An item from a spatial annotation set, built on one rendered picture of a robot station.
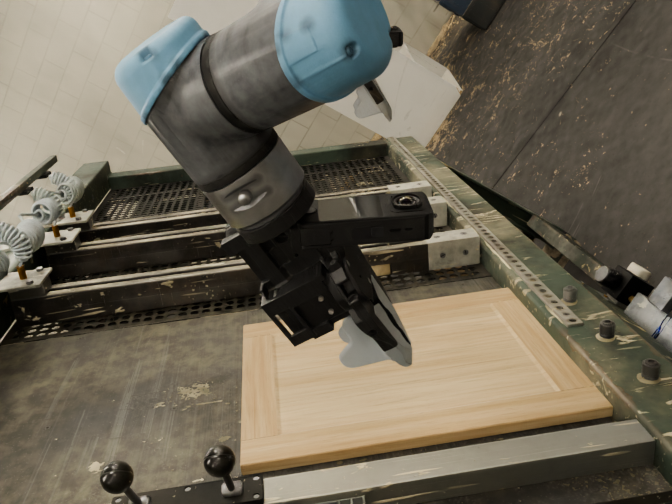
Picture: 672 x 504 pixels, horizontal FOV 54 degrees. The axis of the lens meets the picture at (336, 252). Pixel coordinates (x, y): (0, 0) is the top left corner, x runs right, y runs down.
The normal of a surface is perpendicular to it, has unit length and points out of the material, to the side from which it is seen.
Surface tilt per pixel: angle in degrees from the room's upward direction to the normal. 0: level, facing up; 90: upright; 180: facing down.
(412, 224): 91
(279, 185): 108
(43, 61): 90
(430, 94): 90
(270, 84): 77
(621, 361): 55
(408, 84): 90
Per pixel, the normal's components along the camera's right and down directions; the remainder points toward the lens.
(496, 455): -0.10, -0.92
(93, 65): 0.03, 0.51
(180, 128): -0.30, 0.65
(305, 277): -0.53, -0.72
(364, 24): 0.80, -0.23
